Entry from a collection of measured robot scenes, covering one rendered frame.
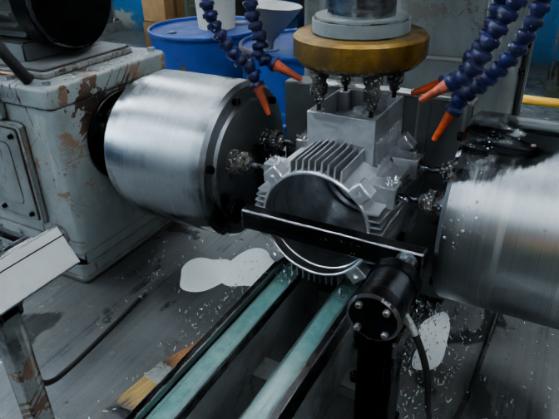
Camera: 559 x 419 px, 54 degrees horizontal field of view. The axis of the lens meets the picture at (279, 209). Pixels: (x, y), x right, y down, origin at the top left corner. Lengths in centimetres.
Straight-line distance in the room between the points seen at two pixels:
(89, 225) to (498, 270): 68
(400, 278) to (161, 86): 47
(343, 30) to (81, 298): 64
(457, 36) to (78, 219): 69
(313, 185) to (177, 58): 189
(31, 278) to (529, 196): 53
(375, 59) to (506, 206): 23
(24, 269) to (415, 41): 52
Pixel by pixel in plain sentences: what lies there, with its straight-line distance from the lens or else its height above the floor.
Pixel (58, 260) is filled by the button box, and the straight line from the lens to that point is 66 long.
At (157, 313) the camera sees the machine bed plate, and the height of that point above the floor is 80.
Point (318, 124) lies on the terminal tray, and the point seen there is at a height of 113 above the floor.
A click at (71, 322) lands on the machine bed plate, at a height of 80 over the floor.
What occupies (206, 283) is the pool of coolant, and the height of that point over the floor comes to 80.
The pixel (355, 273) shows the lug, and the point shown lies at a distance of 75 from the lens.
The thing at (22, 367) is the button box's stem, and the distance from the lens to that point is 70.
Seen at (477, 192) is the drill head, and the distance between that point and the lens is 64.
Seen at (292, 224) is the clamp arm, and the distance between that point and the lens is 72.
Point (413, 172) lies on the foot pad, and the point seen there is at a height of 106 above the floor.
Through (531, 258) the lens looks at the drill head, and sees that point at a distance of 64.
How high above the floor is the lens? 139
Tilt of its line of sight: 29 degrees down
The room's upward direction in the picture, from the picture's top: 2 degrees counter-clockwise
